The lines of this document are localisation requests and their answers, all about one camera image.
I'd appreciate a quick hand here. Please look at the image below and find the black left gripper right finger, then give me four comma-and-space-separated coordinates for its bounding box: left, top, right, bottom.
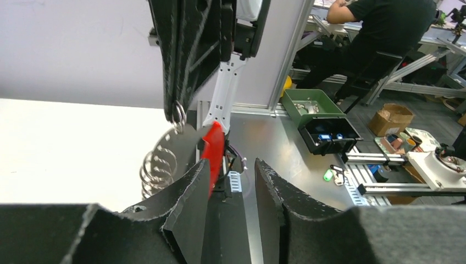
254, 159, 465, 263

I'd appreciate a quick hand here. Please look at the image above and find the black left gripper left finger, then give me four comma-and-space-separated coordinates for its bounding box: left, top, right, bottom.
1, 159, 210, 263

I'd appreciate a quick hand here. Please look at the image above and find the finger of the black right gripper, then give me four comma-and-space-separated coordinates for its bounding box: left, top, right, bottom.
180, 1, 233, 109
148, 0, 183, 122

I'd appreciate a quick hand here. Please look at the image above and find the steel key holder red handle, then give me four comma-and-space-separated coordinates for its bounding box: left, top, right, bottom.
139, 102, 225, 200

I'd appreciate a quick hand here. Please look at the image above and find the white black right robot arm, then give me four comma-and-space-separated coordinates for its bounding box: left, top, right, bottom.
148, 0, 270, 134

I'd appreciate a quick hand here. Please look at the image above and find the key with green tag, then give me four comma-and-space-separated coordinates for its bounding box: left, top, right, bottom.
323, 165, 350, 186

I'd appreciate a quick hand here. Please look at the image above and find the black plastic bin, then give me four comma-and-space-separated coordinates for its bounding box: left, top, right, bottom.
298, 117, 363, 156

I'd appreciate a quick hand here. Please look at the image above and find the green plastic bin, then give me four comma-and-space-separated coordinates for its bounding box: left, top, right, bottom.
281, 89, 346, 128

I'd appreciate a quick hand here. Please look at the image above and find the cardboard box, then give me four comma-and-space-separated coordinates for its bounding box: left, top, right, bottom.
368, 103, 415, 137

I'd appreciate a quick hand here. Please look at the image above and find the white round fixture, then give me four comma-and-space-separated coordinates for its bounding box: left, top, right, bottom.
406, 152, 465, 193

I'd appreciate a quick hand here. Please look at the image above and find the person in black shirt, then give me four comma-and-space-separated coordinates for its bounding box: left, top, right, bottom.
296, 0, 436, 89

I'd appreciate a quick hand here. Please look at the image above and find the right white cable duct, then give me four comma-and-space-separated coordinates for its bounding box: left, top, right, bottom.
228, 171, 242, 193

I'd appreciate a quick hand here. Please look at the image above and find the right aluminium frame post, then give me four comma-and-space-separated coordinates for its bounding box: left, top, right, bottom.
268, 1, 314, 117

